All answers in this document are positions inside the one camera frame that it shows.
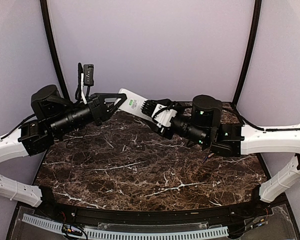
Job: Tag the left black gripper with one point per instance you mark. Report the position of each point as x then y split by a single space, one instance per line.
98 99

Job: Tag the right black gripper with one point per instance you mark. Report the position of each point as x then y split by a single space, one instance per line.
165 101

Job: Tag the white remote control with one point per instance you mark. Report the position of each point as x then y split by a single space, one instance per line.
133 104

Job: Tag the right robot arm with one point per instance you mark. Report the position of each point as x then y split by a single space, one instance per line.
203 127

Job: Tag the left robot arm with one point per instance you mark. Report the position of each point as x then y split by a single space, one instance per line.
52 118

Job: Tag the blue orange battery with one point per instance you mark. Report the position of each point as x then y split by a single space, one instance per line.
207 157

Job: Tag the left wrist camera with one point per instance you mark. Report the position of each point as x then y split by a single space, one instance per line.
86 72

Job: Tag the left black frame post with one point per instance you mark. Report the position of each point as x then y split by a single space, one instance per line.
52 48

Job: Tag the black frame post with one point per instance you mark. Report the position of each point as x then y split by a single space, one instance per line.
52 48
249 52

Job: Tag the right black frame post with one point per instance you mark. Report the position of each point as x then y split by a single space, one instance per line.
249 52

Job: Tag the white slotted cable duct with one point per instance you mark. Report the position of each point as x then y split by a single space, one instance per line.
111 231

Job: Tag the black front rail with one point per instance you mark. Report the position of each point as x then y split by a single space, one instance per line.
230 214

